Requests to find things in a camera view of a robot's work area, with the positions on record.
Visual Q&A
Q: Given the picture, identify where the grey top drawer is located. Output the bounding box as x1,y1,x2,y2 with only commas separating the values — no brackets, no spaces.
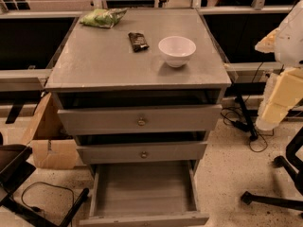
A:
58,105,222,135

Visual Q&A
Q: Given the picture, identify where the black cables and adapter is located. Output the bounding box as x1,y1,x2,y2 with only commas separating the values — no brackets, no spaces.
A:
220,61,269,153

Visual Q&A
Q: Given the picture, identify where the white ceramic bowl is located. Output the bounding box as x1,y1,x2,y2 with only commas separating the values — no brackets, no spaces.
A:
158,36,196,68

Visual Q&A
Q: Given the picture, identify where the grey middle drawer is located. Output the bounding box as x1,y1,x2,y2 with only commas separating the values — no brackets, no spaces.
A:
77,141,207,165

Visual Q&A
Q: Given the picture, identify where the green chip bag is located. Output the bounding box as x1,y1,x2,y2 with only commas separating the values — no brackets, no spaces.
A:
80,9,127,28

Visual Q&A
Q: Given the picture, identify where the black desk leg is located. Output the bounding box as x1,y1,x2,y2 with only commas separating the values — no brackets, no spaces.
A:
236,94,258,141

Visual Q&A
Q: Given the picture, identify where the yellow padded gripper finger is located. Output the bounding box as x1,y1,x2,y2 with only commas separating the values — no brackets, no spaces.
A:
260,71,303,125

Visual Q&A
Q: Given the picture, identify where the grey wooden drawer cabinet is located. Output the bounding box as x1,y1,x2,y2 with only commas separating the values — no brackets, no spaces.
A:
44,8,232,175

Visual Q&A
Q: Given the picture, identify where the brown cardboard box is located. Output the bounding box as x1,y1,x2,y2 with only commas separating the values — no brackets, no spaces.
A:
21,94,79,170

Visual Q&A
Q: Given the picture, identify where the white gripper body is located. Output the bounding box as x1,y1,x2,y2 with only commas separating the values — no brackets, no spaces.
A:
255,67,303,131

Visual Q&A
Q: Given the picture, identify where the black floor cable left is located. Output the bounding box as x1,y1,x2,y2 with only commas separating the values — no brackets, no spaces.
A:
20,181,76,213

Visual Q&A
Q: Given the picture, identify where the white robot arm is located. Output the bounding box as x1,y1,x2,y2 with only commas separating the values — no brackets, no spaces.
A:
255,1,303,131

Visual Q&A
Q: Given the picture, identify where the grey drawer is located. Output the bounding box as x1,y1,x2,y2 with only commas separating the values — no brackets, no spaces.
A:
58,105,222,135
77,141,207,165
80,161,209,227

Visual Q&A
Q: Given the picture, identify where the dark snack packet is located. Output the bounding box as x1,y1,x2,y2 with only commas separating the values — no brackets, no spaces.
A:
128,32,149,52

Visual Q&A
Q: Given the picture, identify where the black office chair right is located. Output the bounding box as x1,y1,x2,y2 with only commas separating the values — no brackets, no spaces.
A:
241,126,303,212

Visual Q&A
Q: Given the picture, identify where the grey bottom drawer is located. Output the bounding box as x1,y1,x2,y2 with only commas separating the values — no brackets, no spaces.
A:
80,161,209,227

